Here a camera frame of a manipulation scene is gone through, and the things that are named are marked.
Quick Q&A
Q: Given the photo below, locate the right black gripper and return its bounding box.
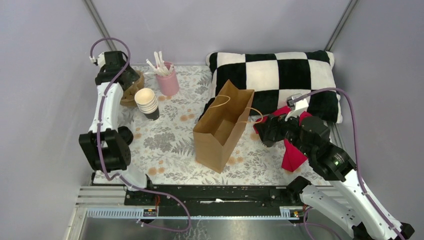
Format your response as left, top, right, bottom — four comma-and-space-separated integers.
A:
253, 107, 314, 158

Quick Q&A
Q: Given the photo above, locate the brown paper bag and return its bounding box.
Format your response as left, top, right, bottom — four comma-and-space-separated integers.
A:
193, 80, 263, 173

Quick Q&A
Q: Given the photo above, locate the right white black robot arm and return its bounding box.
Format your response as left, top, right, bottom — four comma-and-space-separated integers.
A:
253, 114, 415, 240

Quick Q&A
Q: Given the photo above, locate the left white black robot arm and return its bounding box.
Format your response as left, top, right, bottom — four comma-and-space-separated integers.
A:
78, 51, 155, 206

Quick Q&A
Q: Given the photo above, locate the brown cardboard cup carrier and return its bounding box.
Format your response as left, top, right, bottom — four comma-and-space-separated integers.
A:
120, 70, 145, 108

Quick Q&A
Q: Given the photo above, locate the stack of paper cups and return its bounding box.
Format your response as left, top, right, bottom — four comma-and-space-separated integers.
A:
134, 88, 160, 121

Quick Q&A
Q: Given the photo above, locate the white straws bundle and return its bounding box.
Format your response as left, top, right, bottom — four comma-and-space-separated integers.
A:
146, 51, 175, 77

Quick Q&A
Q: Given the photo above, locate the red cloth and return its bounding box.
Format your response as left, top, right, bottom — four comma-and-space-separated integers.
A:
253, 106, 312, 172

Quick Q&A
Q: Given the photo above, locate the pink straw holder cup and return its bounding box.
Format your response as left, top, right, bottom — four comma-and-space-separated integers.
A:
155, 61, 180, 96

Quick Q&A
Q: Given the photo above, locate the black white checkered pillow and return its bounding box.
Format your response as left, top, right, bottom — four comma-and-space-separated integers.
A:
204, 50, 336, 115

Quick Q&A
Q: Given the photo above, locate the floral patterned table mat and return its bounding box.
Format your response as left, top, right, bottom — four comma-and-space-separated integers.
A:
118, 65, 327, 186

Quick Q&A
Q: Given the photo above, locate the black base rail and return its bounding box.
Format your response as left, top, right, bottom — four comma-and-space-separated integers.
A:
124, 184, 308, 220

